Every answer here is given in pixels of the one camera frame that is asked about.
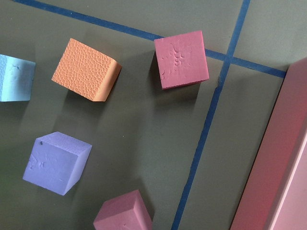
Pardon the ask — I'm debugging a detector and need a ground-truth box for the light blue foam block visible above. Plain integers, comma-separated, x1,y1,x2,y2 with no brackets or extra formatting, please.
0,54,36,102

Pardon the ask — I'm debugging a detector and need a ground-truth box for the magenta foam block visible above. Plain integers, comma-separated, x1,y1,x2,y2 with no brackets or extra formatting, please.
154,31,210,90

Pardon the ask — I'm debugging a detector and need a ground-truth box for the textured orange foam block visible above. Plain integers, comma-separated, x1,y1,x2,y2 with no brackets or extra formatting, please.
51,38,122,102

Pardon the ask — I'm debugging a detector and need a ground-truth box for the dark pink foam block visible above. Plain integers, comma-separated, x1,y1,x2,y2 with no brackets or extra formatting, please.
93,190,153,230

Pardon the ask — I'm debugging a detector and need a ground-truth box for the purple foam block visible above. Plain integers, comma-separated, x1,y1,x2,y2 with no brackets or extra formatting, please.
23,132,92,196

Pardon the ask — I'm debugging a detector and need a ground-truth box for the pink plastic bin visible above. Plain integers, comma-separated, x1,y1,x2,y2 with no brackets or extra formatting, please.
230,58,307,230

